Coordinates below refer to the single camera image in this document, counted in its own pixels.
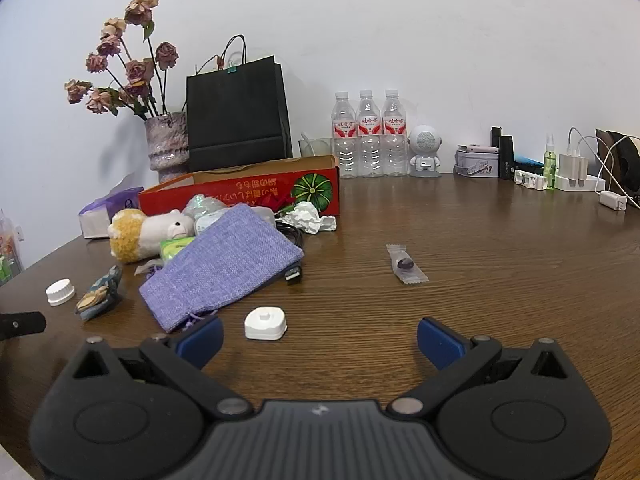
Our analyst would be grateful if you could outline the black paper bag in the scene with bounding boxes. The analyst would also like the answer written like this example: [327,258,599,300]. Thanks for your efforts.
[186,35,294,173]

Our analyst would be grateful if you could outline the white power adapter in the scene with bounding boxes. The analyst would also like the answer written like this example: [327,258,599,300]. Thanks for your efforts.
[599,190,628,213]

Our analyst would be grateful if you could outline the white charging cables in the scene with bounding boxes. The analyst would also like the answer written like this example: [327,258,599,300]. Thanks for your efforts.
[567,127,640,208]

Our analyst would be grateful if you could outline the black bottle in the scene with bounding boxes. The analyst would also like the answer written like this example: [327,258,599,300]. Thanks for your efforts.
[499,135,516,179]

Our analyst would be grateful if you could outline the colourful packets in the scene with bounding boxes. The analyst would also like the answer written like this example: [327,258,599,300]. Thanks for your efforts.
[0,210,23,286]

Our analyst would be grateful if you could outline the purple burlap pouch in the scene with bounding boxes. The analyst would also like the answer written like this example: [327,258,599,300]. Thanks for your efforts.
[139,203,305,333]

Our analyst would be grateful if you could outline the black usb cable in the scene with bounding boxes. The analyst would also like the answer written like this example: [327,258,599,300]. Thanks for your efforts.
[272,220,306,287]

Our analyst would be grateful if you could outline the small white plastic device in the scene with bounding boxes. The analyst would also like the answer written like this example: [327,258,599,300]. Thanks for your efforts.
[244,306,288,342]

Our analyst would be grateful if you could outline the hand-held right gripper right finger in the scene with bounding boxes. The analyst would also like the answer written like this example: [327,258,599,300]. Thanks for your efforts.
[389,316,569,419]

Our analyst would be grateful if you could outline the white robot speaker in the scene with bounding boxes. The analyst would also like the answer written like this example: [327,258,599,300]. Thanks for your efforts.
[407,124,442,177]

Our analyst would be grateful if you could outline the green spray bottle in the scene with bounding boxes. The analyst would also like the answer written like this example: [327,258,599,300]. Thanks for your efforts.
[544,134,557,189]

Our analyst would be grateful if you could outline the clear water bottle red label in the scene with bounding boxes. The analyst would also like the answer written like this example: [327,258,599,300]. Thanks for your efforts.
[356,89,385,178]
[331,91,360,179]
[381,89,410,177]

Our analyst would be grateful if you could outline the purple tissue pack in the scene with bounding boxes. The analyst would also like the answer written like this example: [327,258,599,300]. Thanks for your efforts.
[78,186,146,239]

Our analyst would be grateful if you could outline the wrapped dark candy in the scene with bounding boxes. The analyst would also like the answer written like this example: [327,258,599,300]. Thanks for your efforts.
[386,243,430,286]

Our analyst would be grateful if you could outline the yellow white plush alpaca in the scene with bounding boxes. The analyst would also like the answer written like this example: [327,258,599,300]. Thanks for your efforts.
[108,208,196,264]

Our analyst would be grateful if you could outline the white charger plug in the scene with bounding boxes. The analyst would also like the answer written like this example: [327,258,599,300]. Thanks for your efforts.
[558,152,590,181]

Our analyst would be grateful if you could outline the clear crinkled plastic bag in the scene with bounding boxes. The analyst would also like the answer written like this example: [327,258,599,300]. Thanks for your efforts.
[182,193,231,222]

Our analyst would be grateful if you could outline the white tissue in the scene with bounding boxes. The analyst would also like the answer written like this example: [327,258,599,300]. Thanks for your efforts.
[280,201,337,235]

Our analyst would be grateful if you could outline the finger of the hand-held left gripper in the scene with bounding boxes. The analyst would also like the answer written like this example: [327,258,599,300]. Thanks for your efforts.
[0,311,47,341]

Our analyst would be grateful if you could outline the tin box pink lid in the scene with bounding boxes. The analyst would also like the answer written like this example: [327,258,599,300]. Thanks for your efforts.
[455,144,501,179]

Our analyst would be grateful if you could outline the dark brown leather object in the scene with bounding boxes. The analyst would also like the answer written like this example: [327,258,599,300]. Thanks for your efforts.
[595,129,640,196]

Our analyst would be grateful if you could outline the mottled pink ceramic vase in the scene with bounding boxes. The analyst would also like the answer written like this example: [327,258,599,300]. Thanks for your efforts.
[144,111,191,184]

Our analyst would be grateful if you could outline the green packet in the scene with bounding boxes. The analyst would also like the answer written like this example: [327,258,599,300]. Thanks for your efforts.
[159,237,196,263]

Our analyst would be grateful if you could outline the small white case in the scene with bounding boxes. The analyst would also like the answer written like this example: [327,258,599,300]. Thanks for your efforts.
[515,170,548,190]

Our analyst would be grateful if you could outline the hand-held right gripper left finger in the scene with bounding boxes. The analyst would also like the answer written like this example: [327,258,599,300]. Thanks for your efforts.
[70,315,253,421]

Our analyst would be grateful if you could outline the white power strip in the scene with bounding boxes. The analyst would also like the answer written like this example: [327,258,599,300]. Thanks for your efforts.
[555,174,607,192]

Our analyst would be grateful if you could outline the red cardboard box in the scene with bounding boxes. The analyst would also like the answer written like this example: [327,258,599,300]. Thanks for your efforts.
[137,155,341,221]

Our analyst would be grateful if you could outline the dried rose bouquet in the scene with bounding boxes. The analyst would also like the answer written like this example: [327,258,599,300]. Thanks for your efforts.
[64,0,180,121]

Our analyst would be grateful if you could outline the patterned blue fabric pouch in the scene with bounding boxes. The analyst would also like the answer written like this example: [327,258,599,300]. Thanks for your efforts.
[75,265,124,322]

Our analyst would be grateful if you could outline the white bottle cap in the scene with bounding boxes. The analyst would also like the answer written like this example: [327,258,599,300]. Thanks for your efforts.
[45,278,77,307]

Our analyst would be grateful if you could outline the glass cup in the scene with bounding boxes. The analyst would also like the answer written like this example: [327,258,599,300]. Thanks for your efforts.
[298,137,335,158]

